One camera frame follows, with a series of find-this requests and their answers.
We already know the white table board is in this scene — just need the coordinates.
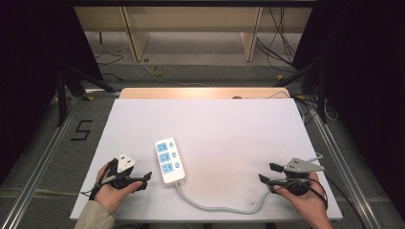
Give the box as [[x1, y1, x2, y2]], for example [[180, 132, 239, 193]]
[[69, 97, 344, 223]]

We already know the wooden table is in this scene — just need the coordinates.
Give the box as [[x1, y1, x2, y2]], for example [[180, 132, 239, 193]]
[[118, 87, 291, 100]]

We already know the bundle of black cables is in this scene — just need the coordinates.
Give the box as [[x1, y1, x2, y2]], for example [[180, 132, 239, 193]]
[[255, 6, 298, 71]]

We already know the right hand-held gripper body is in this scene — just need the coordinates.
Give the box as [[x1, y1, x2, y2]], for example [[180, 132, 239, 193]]
[[277, 156, 326, 197]]

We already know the metal floor rail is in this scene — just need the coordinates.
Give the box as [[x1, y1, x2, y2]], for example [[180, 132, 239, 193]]
[[0, 94, 80, 229], [309, 109, 385, 229]]

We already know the yellow tape roll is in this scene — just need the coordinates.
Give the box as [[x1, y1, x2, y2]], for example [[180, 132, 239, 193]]
[[150, 64, 167, 77]]

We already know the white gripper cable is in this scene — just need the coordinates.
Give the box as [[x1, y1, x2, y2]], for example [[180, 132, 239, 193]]
[[306, 153, 324, 164]]

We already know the black floor cable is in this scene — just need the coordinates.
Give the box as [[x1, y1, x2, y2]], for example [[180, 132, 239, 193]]
[[94, 52, 125, 82]]

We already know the wooden shelf unit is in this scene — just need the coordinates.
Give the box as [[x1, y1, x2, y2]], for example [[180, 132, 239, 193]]
[[73, 6, 315, 63]]

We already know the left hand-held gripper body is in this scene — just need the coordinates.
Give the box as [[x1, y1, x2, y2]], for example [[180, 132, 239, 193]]
[[107, 153, 138, 191]]

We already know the white power strip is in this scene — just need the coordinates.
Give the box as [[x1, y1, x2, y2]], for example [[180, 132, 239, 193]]
[[154, 136, 187, 186]]

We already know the white power strip cable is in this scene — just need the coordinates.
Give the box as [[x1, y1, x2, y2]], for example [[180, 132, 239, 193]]
[[174, 182, 272, 215]]

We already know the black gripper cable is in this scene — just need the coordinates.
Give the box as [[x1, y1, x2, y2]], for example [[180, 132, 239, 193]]
[[304, 174, 369, 229], [79, 157, 117, 201]]

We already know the white floor cable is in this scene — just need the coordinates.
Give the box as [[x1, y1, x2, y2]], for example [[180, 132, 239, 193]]
[[140, 60, 212, 89]]

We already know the black metal stand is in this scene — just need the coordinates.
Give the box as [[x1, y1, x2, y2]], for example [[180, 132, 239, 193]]
[[56, 67, 119, 128], [272, 58, 330, 125]]

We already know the person's right hand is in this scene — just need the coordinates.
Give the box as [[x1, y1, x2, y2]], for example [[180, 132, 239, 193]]
[[272, 171, 330, 222]]

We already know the dark curtain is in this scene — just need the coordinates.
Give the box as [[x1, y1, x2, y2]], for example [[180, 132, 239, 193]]
[[0, 0, 104, 187], [291, 0, 405, 221]]

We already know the person's left hand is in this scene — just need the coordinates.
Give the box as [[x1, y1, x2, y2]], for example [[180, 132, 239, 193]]
[[94, 161, 144, 215]]

